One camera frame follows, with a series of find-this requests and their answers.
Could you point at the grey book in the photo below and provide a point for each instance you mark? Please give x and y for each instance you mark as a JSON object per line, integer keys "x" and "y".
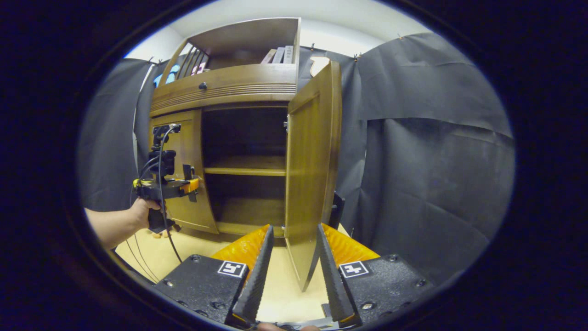
{"x": 289, "y": 54}
{"x": 279, "y": 55}

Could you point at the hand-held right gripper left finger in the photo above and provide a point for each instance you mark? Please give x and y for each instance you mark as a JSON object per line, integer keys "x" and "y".
{"x": 255, "y": 285}

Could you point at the wooden inner shelf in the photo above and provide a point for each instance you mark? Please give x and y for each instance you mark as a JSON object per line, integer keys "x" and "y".
{"x": 248, "y": 166}

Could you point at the wooden double-door shoe cabinet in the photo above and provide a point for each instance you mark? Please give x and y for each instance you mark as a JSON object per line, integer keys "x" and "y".
{"x": 248, "y": 34}

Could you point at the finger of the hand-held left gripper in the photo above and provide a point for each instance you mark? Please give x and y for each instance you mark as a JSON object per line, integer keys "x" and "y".
{"x": 190, "y": 185}

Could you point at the pale pink book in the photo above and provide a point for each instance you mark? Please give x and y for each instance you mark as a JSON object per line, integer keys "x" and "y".
{"x": 268, "y": 56}

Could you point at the silver door hinge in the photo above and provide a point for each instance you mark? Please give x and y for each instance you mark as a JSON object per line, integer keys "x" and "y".
{"x": 286, "y": 124}

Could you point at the wooden ribbed drawer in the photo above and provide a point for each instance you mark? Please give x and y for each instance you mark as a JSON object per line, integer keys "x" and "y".
{"x": 239, "y": 80}

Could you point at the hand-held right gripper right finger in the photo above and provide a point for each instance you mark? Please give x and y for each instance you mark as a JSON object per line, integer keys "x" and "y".
{"x": 333, "y": 285}

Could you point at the wooden shoe cabinet door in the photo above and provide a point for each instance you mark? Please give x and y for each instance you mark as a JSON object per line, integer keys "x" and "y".
{"x": 308, "y": 174}
{"x": 202, "y": 207}

